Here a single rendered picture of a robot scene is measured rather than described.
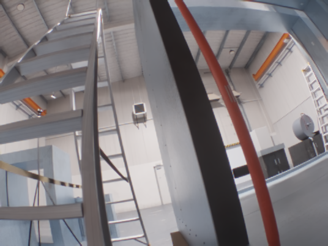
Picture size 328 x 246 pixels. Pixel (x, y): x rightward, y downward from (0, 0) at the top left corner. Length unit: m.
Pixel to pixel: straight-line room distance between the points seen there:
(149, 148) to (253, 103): 7.66
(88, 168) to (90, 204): 0.07
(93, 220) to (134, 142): 10.49
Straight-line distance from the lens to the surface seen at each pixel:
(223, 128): 11.61
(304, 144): 6.04
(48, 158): 2.98
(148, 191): 10.27
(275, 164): 5.14
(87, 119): 0.42
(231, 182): 0.62
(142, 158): 10.49
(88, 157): 0.35
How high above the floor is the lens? 0.63
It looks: 21 degrees up
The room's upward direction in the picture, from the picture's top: 13 degrees counter-clockwise
